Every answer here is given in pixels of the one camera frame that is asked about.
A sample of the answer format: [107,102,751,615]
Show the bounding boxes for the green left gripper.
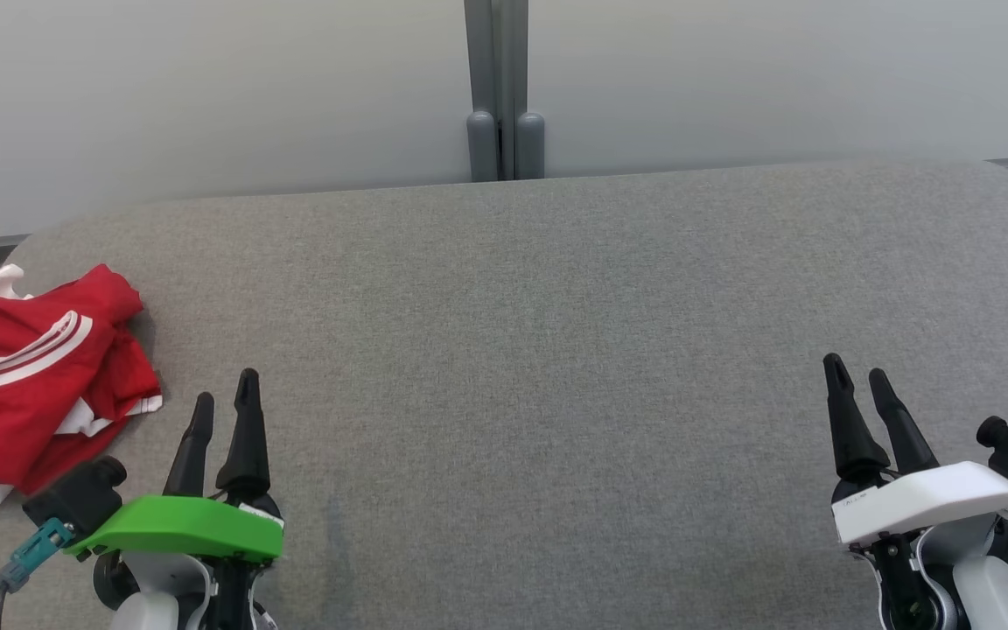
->
[62,368,286,630]

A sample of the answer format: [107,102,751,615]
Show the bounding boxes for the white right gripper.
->
[822,353,1008,561]

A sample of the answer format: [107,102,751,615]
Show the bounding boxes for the grey partition post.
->
[464,0,547,183]

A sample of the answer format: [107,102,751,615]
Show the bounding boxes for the red shorts with white trim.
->
[0,337,164,510]

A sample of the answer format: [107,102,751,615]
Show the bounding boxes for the black cable with teal plug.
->
[0,518,76,630]

